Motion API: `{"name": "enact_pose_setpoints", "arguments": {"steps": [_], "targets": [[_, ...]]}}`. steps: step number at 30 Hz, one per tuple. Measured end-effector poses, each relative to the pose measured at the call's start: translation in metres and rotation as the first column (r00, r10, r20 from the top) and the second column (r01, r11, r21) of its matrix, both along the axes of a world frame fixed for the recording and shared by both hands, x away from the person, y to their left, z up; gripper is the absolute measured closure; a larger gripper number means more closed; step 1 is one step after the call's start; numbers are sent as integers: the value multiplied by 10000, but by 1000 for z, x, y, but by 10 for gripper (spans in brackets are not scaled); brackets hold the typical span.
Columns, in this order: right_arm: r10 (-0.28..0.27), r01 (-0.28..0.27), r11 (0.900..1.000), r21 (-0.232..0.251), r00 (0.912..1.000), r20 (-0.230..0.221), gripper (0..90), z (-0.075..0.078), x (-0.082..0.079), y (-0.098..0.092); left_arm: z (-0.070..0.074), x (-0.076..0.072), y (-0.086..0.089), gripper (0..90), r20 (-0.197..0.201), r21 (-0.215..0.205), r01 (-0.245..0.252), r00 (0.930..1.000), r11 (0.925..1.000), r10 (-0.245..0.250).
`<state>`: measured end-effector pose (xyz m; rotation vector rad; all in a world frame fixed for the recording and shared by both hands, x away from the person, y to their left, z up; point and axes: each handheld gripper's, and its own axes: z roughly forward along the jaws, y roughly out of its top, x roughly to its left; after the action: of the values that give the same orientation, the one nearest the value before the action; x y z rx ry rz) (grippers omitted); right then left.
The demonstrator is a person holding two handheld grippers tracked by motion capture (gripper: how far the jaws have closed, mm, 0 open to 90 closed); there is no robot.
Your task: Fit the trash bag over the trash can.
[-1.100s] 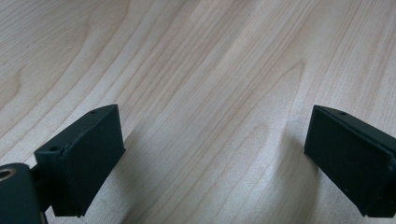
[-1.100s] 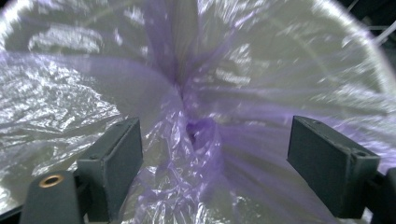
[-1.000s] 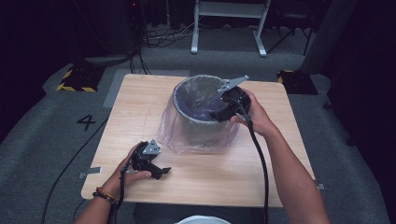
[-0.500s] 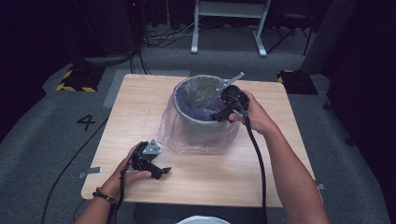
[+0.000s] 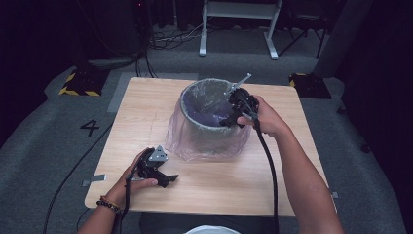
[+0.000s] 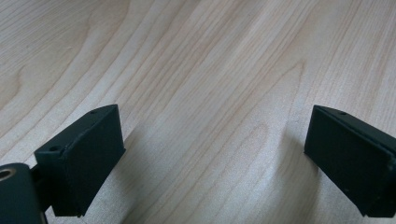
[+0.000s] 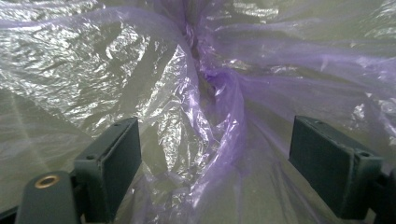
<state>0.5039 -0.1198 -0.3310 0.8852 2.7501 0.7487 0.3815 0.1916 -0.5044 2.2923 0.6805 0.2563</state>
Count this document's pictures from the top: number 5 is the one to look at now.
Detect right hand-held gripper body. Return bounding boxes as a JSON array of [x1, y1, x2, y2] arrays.
[[223, 72, 261, 119]]

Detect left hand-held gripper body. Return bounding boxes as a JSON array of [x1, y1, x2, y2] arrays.
[[135, 144, 169, 179]]

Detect green plastic bin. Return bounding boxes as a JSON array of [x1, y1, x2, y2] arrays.
[[179, 77, 252, 154]]

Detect purple plastic bag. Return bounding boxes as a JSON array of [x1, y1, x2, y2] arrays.
[[165, 77, 253, 163]]

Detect person's right hand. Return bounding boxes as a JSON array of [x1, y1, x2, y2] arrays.
[[237, 95, 291, 139]]

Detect person's left hand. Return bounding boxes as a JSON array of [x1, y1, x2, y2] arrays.
[[111, 149, 159, 205]]

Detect person's dark trousers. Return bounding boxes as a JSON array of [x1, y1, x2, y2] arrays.
[[139, 212, 277, 234]]

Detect person's white shirt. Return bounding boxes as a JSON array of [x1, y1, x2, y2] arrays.
[[183, 224, 243, 234]]

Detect black yellow striped base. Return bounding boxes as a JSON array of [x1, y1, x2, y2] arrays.
[[58, 67, 110, 98], [288, 72, 333, 100]]

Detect black tripod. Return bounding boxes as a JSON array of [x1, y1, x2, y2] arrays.
[[277, 14, 329, 59]]

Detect grey pillar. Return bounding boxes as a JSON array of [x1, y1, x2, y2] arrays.
[[313, 0, 374, 79]]

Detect left hand-held gripper cable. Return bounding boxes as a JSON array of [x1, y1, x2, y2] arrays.
[[111, 176, 134, 234]]

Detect hand-held gripper cable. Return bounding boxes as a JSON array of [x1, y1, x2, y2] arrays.
[[111, 176, 134, 234], [249, 111, 282, 234]]

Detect orange bracelet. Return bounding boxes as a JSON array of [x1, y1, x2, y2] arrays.
[[99, 194, 122, 209]]

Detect black bead bracelet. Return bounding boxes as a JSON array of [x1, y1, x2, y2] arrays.
[[95, 199, 122, 215]]

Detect right hand-held gripper cable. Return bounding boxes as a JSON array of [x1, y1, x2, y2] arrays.
[[249, 111, 282, 234]]

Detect black floor cable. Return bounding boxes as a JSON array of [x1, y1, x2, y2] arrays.
[[42, 121, 115, 234]]

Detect white metal stand frame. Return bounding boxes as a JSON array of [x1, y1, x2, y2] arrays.
[[199, 0, 283, 60]]

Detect tangle of floor cables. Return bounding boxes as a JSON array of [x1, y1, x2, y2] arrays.
[[147, 22, 208, 52]]

